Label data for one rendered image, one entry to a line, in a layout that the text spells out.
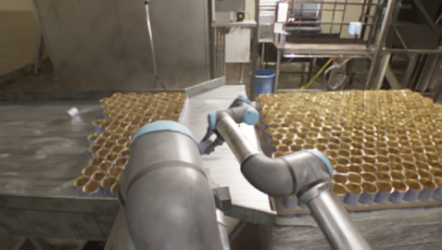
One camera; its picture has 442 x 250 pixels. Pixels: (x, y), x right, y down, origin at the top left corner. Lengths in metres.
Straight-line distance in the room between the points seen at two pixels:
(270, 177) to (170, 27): 3.00
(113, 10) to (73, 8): 0.59
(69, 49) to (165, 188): 3.92
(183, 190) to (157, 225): 0.05
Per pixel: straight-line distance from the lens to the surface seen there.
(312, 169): 0.70
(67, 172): 1.45
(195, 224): 0.27
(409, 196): 1.30
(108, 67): 3.90
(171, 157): 0.31
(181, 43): 3.44
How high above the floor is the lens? 1.89
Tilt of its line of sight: 28 degrees down
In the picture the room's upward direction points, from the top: 1 degrees counter-clockwise
